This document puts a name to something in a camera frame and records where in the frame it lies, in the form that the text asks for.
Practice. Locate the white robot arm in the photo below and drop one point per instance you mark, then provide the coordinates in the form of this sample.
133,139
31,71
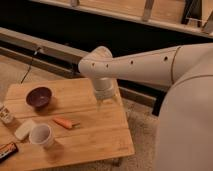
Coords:
184,138

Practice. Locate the wooden table board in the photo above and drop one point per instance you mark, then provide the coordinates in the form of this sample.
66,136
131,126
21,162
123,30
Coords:
102,133

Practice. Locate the dark purple bowl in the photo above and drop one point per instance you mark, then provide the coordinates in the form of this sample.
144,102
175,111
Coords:
39,97

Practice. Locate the orange toy carrot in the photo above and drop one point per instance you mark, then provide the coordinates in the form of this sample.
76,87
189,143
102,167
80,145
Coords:
65,123

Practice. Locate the white rectangular sponge block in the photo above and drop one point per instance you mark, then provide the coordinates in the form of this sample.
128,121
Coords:
24,129

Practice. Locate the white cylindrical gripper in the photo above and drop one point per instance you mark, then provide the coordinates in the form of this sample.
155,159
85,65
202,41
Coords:
104,89

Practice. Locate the dark candy bar wrapper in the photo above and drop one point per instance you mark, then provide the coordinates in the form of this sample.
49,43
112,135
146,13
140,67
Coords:
8,150

